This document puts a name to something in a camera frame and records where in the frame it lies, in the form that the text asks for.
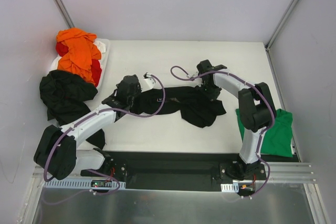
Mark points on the white plastic bin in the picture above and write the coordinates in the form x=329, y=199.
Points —
x=103, y=70

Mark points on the left grey cable duct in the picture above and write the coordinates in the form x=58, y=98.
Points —
x=85, y=184

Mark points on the grey cable duct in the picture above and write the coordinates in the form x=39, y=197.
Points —
x=230, y=188
x=85, y=184

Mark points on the plain black t shirt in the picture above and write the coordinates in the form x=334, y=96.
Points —
x=64, y=94

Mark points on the orange t shirt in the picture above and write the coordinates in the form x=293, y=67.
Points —
x=75, y=36

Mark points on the right grey cable duct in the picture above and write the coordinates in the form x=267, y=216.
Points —
x=230, y=188

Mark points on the right aluminium frame post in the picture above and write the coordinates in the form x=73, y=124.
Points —
x=280, y=26

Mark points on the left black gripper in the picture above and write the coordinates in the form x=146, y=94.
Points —
x=134, y=94

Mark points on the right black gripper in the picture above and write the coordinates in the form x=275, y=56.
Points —
x=210, y=91

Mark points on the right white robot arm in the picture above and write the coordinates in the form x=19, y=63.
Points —
x=256, y=112

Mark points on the green folded t shirt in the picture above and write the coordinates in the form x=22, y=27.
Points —
x=277, y=140

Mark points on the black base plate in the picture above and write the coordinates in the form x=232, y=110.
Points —
x=200, y=185

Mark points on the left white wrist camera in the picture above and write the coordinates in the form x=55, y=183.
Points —
x=147, y=82

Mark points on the red t shirt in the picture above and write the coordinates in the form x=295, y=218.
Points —
x=81, y=60

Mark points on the black printed t shirt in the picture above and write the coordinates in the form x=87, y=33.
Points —
x=194, y=107

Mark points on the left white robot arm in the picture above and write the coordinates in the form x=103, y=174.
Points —
x=57, y=150

